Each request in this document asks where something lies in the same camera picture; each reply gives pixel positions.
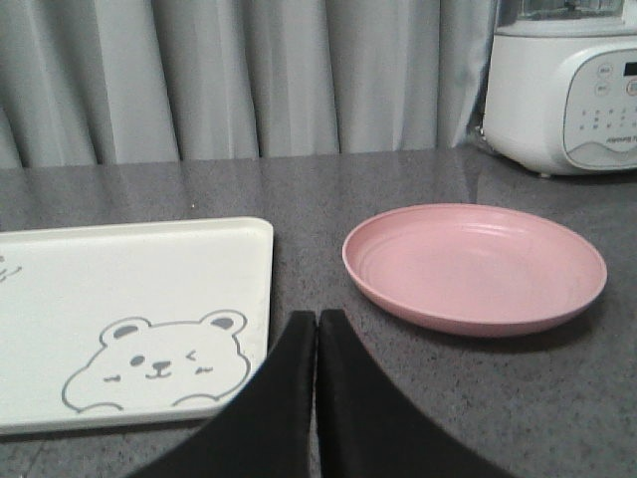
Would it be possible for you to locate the pink round plate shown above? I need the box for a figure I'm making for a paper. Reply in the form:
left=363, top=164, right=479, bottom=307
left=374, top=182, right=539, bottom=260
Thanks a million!
left=341, top=203, right=607, bottom=338

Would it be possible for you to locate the grey pleated curtain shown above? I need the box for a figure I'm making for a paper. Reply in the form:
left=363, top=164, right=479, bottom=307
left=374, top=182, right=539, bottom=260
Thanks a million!
left=1, top=1, right=497, bottom=168

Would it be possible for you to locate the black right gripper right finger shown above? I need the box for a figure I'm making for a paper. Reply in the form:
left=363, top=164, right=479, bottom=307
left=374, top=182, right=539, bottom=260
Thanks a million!
left=316, top=310, right=507, bottom=477

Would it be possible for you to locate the cream bear serving tray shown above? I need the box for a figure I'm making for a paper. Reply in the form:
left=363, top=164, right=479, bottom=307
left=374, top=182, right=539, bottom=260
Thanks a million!
left=1, top=217, right=274, bottom=435

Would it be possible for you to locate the white rice cooker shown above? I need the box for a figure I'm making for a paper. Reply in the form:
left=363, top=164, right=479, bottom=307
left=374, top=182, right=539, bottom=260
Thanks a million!
left=482, top=1, right=636, bottom=176

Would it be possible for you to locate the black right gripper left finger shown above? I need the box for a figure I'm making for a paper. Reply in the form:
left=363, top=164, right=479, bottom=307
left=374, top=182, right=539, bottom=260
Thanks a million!
left=132, top=311, right=317, bottom=477

